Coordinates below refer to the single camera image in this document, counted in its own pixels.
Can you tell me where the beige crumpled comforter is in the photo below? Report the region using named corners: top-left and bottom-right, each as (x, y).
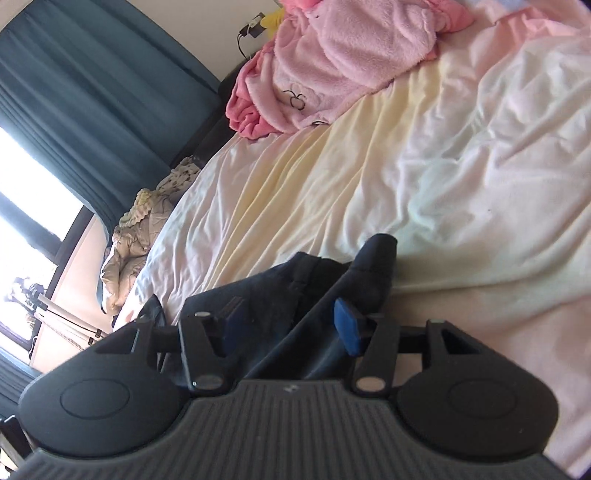
top-left (99, 156), bottom-right (205, 315)

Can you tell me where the dark framed window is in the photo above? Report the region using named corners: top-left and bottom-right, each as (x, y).
top-left (0, 127), bottom-right (99, 366)

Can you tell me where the blue curtain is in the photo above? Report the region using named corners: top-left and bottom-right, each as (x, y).
top-left (0, 348), bottom-right (43, 418)
top-left (0, 0), bottom-right (223, 228)

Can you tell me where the wall outlet with charger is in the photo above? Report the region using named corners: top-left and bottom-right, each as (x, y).
top-left (237, 12), bottom-right (267, 60)

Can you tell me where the pink fleece blanket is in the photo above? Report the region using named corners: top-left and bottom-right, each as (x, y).
top-left (225, 0), bottom-right (477, 140)

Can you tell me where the dark smooth jacket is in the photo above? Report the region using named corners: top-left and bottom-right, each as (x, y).
top-left (137, 233), bottom-right (399, 385)

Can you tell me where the garment steamer stand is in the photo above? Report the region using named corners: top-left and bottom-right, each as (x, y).
top-left (13, 277), bottom-right (112, 348)

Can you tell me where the pastel bed sheet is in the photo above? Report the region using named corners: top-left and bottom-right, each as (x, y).
top-left (99, 0), bottom-right (591, 477)

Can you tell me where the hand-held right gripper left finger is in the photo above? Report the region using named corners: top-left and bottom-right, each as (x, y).
top-left (92, 298), bottom-right (247, 394)

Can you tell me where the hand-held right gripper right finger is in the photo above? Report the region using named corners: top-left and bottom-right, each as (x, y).
top-left (334, 298), bottom-right (491, 396)

